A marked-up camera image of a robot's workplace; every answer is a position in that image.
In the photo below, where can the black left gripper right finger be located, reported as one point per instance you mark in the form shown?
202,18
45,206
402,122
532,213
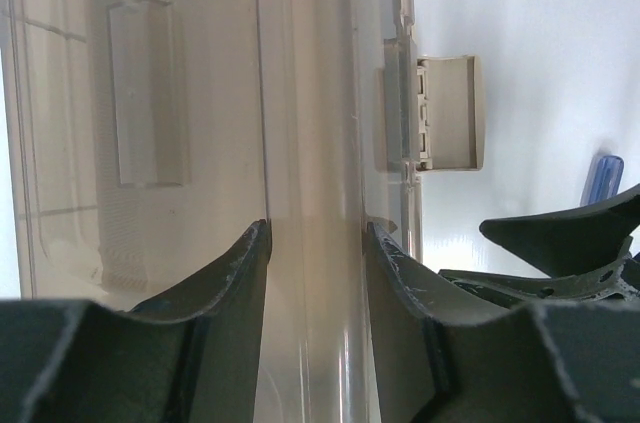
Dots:
442,354

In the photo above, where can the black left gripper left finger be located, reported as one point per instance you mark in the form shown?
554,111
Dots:
189,354

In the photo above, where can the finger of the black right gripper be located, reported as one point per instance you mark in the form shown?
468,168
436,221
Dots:
570,242
618,280

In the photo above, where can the beige plastic tool box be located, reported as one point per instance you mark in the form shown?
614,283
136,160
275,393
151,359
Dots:
146,136

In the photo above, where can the large blue red screwdriver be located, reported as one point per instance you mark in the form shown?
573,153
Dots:
603,178

